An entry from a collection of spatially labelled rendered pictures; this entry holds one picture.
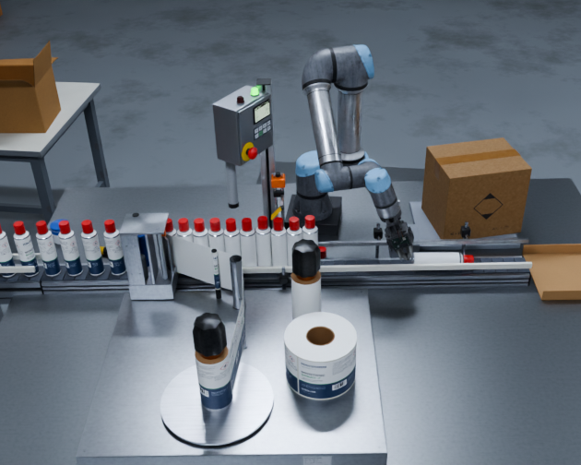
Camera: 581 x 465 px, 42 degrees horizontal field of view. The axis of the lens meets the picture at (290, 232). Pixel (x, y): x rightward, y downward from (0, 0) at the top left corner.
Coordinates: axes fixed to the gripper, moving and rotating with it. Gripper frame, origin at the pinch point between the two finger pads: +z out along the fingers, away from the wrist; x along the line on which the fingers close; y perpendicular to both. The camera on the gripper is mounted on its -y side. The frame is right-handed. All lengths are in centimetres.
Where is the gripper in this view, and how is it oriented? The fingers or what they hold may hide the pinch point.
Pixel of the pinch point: (407, 256)
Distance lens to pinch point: 255.4
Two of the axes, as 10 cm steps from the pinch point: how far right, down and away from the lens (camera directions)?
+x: 9.3, -3.0, -2.1
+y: -0.1, 5.7, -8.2
